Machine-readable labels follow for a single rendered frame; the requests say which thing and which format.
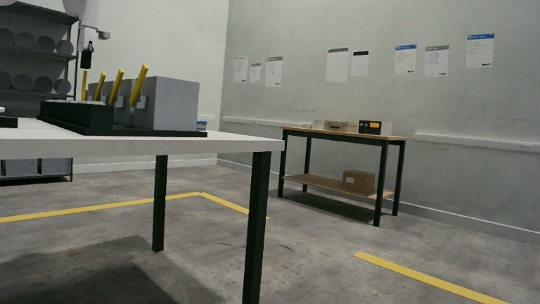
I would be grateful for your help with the small round tin with blue rim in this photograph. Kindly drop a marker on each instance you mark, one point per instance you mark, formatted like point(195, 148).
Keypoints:
point(201, 125)

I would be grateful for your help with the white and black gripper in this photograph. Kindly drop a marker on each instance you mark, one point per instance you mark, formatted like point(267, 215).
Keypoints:
point(87, 41)

